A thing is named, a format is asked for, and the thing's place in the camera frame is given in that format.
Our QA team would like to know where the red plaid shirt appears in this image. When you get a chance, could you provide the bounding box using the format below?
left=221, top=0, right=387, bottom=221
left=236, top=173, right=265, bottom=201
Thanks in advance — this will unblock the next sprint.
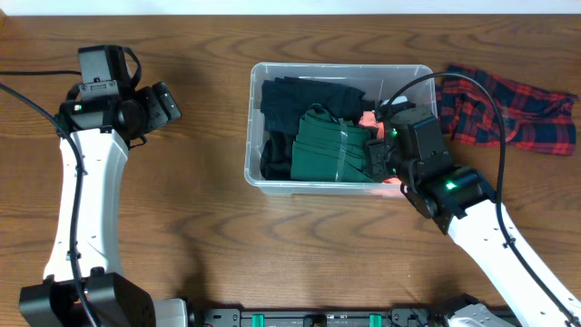
left=436, top=65, right=579, bottom=156

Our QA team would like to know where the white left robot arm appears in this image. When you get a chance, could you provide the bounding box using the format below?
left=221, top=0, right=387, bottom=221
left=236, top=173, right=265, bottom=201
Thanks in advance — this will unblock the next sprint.
left=19, top=81, right=189, bottom=326

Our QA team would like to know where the clear plastic storage bin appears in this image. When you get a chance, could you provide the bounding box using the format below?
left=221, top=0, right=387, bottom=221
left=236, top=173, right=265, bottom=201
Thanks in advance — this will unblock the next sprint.
left=244, top=62, right=432, bottom=197

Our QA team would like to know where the black mounting rail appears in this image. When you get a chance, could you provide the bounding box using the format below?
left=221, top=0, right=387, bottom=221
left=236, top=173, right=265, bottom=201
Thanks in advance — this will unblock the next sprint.
left=188, top=304, right=448, bottom=327

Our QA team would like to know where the pink garment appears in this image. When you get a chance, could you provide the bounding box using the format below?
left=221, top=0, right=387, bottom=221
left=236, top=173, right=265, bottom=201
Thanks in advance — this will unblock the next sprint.
left=359, top=111, right=400, bottom=184

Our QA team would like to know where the black garment with stripe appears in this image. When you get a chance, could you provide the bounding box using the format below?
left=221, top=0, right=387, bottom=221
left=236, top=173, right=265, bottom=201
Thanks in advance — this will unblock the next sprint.
left=260, top=76, right=375, bottom=135

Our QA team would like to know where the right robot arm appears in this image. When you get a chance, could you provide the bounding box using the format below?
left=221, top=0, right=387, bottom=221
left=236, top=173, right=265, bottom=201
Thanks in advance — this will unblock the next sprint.
left=366, top=137, right=580, bottom=326

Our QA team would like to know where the dark green garment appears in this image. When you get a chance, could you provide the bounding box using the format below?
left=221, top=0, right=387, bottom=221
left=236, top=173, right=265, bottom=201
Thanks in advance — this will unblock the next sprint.
left=290, top=104, right=372, bottom=183

